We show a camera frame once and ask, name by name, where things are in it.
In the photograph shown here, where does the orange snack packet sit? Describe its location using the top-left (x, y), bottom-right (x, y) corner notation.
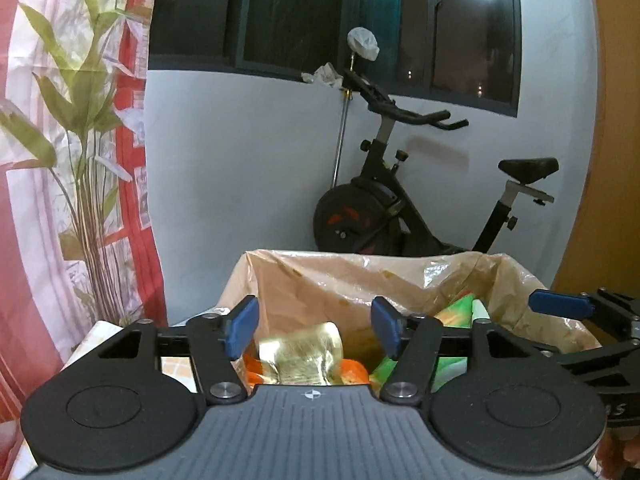
top-left (242, 352), bottom-right (372, 396)

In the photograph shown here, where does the metal rod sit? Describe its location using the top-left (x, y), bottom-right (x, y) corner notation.
top-left (331, 55), bottom-right (358, 188)

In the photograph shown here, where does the pink bamboo print curtain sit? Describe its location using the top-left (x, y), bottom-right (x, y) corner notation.
top-left (0, 0), bottom-right (168, 461)

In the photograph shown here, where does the gold foil snack packet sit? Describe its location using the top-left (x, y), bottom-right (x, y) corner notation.
top-left (257, 322), bottom-right (346, 389)

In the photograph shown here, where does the dark window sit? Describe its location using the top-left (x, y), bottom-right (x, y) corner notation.
top-left (149, 0), bottom-right (523, 118)

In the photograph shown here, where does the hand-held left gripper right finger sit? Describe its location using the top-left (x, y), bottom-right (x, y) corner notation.
top-left (371, 296), bottom-right (558, 404)

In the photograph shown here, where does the green orange snack bag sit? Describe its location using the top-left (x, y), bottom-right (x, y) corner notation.
top-left (370, 294), bottom-right (491, 394)

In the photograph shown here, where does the white plastic bag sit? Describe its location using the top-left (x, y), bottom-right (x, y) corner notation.
top-left (347, 26), bottom-right (381, 61)

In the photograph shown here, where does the wooden door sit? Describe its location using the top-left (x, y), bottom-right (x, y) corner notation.
top-left (550, 0), bottom-right (640, 301)

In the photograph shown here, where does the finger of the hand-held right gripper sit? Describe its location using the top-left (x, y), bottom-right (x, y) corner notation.
top-left (532, 339), bottom-right (640, 387)
top-left (528, 287), bottom-right (640, 341)

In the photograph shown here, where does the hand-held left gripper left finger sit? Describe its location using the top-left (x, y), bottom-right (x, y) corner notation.
top-left (70, 294), bottom-right (260, 405)

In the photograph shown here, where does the black exercise bike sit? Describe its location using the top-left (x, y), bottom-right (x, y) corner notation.
top-left (312, 67), bottom-right (560, 261)

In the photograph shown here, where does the crumpled white plastic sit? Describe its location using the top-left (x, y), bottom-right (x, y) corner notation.
top-left (301, 62), bottom-right (345, 89)

